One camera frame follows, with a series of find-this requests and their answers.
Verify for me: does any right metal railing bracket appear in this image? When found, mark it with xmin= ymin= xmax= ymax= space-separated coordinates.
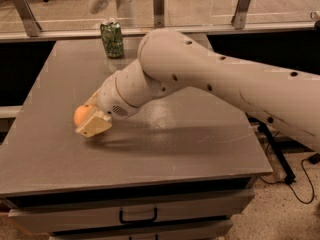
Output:
xmin=231 ymin=0 xmax=251 ymax=29

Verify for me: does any metal railing bracket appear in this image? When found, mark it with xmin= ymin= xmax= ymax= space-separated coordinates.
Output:
xmin=12 ymin=0 xmax=42 ymax=37
xmin=153 ymin=0 xmax=165 ymax=28
xmin=231 ymin=0 xmax=251 ymax=29

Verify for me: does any left metal railing bracket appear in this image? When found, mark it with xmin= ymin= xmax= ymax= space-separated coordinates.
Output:
xmin=12 ymin=0 xmax=42 ymax=37

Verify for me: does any upper drawer with black handle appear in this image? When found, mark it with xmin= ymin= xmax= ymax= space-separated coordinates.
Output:
xmin=9 ymin=189 xmax=254 ymax=233

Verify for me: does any lower drawer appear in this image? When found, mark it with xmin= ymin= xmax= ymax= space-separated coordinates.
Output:
xmin=49 ymin=220 xmax=233 ymax=240

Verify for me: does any middle metal railing bracket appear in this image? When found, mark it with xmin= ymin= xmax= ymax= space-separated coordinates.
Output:
xmin=153 ymin=0 xmax=165 ymax=28

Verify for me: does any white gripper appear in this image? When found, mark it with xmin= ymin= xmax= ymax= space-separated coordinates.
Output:
xmin=75 ymin=71 xmax=138 ymax=138

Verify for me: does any black table leg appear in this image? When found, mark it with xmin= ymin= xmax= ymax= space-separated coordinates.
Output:
xmin=258 ymin=122 xmax=296 ymax=185

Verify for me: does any orange fruit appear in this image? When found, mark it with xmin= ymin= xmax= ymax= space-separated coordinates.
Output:
xmin=73 ymin=105 xmax=94 ymax=126

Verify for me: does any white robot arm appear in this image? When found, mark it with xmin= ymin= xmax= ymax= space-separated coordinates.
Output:
xmin=74 ymin=29 xmax=320 ymax=152

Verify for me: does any green soda can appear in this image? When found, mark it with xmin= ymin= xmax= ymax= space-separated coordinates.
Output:
xmin=100 ymin=19 xmax=124 ymax=58

